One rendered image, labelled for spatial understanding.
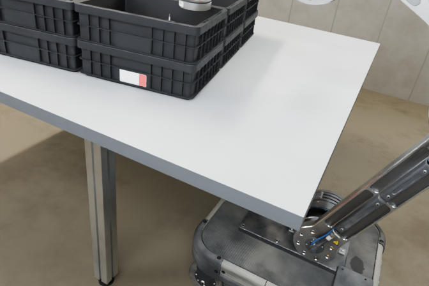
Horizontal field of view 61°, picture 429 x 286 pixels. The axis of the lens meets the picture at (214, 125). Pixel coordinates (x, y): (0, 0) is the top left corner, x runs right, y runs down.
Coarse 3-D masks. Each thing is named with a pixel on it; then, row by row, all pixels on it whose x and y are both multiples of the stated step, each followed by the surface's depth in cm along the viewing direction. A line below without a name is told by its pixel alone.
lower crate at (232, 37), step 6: (240, 30) 149; (234, 36) 142; (228, 42) 134; (234, 42) 148; (228, 48) 139; (234, 48) 149; (222, 54) 134; (228, 54) 144; (222, 60) 138; (228, 60) 143; (222, 66) 136
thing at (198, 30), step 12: (84, 0) 111; (168, 0) 127; (84, 12) 107; (96, 12) 106; (108, 12) 105; (120, 12) 103; (144, 24) 103; (156, 24) 102; (168, 24) 101; (180, 24) 100; (204, 24) 102
